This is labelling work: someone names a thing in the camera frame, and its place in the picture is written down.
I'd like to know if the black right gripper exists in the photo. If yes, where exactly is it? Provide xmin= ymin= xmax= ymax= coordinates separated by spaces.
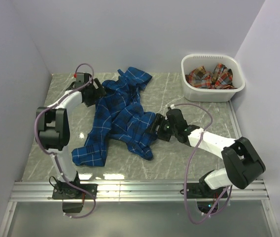
xmin=144 ymin=113 xmax=178 ymax=142

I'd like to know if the blue plaid long sleeve shirt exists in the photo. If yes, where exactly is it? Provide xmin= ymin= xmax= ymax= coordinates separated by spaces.
xmin=71 ymin=67 xmax=157 ymax=167

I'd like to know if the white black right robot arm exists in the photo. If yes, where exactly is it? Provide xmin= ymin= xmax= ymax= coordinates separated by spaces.
xmin=146 ymin=109 xmax=266 ymax=198

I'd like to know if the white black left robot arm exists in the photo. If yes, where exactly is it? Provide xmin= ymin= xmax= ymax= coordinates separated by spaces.
xmin=34 ymin=79 xmax=105 ymax=198

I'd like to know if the white plastic laundry basket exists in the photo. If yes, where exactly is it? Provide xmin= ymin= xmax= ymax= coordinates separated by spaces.
xmin=181 ymin=54 xmax=245 ymax=103

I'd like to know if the red plaid shirt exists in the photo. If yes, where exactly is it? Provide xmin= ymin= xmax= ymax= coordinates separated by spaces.
xmin=185 ymin=63 xmax=236 ymax=89

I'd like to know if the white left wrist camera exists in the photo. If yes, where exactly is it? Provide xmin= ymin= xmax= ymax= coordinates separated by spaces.
xmin=66 ymin=73 xmax=92 ymax=91

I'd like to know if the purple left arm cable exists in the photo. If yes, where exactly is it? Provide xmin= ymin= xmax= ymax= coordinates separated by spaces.
xmin=34 ymin=63 xmax=97 ymax=219

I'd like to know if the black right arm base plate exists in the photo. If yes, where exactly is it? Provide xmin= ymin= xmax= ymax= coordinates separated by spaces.
xmin=186 ymin=183 xmax=224 ymax=199

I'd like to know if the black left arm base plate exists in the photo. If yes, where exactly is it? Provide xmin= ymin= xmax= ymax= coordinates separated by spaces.
xmin=52 ymin=183 xmax=98 ymax=200

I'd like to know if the aluminium mounting rail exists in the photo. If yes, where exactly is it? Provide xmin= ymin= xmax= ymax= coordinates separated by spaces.
xmin=9 ymin=180 xmax=269 ymax=202

